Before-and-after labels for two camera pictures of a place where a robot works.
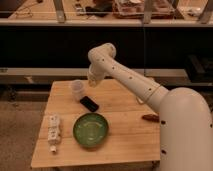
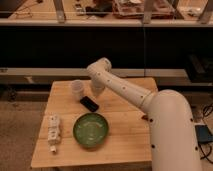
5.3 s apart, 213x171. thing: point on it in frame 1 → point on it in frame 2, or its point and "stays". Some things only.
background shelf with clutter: [107, 13] stays
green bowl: [90, 129] stays
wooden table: [86, 126] stays
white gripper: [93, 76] → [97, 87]
